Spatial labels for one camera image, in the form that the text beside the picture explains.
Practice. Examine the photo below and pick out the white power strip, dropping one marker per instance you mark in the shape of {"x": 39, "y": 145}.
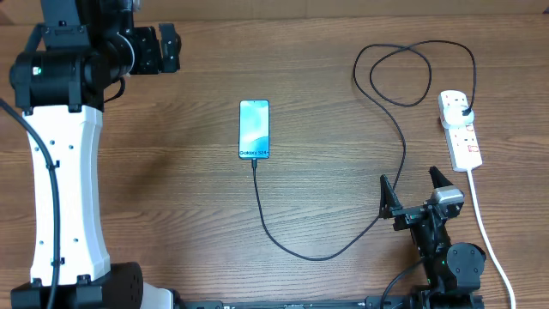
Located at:
{"x": 464, "y": 150}

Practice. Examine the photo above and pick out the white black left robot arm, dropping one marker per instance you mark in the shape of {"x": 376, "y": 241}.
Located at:
{"x": 59, "y": 79}

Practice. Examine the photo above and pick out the blue Galaxy smartphone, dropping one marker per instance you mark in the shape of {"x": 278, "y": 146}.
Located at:
{"x": 254, "y": 129}

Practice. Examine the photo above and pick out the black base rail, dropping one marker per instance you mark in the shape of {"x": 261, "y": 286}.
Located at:
{"x": 296, "y": 304}

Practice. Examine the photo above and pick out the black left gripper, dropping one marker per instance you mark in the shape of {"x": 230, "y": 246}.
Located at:
{"x": 154, "y": 63}

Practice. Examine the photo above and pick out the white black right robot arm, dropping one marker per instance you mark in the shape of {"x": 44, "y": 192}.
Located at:
{"x": 452, "y": 270}

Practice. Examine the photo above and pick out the white charger plug adapter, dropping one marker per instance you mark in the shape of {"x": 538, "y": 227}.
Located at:
{"x": 453, "y": 117}

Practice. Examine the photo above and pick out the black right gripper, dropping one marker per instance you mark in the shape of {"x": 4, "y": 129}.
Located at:
{"x": 406, "y": 217}

